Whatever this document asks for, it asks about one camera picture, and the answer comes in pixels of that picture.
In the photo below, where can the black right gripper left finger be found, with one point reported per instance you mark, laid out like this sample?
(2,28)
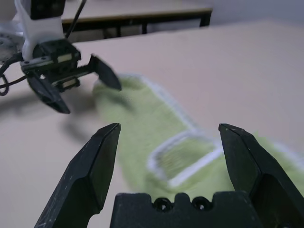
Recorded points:
(90,171)

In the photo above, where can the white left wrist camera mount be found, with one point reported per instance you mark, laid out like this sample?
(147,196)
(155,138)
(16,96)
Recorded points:
(40,26)

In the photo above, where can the beige table with black frame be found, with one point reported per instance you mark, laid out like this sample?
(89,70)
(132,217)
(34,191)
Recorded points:
(133,16)

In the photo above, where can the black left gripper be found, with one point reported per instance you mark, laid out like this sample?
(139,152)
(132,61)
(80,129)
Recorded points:
(57,57)

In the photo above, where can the green towel with white hem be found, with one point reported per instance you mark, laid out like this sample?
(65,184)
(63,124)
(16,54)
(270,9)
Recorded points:
(142,123)

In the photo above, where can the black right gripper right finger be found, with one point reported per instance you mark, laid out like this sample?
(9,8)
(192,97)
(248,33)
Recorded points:
(251,166)

